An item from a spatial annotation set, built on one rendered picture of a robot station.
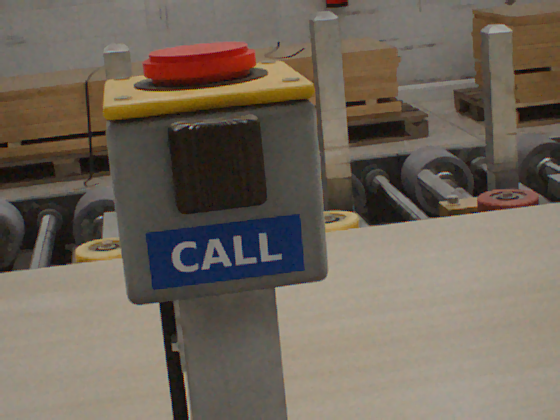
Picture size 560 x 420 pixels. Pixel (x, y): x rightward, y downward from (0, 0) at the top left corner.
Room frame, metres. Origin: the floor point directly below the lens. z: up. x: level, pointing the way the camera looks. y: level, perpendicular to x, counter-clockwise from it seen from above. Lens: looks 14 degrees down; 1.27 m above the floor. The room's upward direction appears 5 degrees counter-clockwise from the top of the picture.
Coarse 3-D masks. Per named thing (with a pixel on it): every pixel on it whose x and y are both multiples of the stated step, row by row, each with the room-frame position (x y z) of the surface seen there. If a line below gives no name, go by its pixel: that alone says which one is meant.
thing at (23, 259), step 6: (366, 210) 2.02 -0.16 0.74; (366, 216) 2.02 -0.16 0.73; (366, 222) 1.94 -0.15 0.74; (66, 246) 1.95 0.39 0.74; (72, 246) 1.95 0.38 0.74; (24, 252) 1.94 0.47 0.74; (30, 252) 1.94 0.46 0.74; (66, 252) 1.95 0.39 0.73; (72, 252) 1.92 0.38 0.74; (18, 258) 1.91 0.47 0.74; (24, 258) 1.90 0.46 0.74; (30, 258) 1.90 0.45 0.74; (72, 258) 1.88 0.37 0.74; (12, 264) 1.94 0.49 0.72; (18, 264) 1.87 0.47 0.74; (24, 264) 1.86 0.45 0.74; (12, 270) 1.84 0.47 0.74; (18, 270) 1.83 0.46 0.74
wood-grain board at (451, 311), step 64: (384, 256) 1.20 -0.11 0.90; (448, 256) 1.18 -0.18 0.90; (512, 256) 1.16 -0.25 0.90; (0, 320) 1.10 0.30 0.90; (64, 320) 1.08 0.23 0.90; (128, 320) 1.06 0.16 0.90; (320, 320) 1.01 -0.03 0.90; (384, 320) 1.00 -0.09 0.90; (448, 320) 0.98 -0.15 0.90; (512, 320) 0.96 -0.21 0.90; (0, 384) 0.92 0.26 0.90; (64, 384) 0.91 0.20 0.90; (128, 384) 0.90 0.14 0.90; (320, 384) 0.86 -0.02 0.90; (384, 384) 0.85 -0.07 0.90; (448, 384) 0.83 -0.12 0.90; (512, 384) 0.82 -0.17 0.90
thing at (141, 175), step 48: (144, 96) 0.37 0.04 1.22; (192, 96) 0.36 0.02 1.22; (240, 96) 0.36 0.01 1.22; (288, 96) 0.36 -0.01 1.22; (144, 144) 0.36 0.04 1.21; (288, 144) 0.36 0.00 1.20; (144, 192) 0.36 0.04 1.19; (288, 192) 0.36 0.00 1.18; (144, 240) 0.36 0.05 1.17; (144, 288) 0.36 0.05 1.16; (192, 288) 0.36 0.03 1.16; (240, 288) 0.36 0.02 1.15
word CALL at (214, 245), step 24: (288, 216) 0.36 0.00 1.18; (168, 240) 0.36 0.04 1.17; (192, 240) 0.36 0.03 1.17; (216, 240) 0.36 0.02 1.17; (240, 240) 0.36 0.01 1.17; (264, 240) 0.36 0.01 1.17; (288, 240) 0.36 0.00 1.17; (168, 264) 0.36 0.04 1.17; (192, 264) 0.36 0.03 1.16; (216, 264) 0.36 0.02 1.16; (240, 264) 0.36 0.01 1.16; (264, 264) 0.36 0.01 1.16; (288, 264) 0.36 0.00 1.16
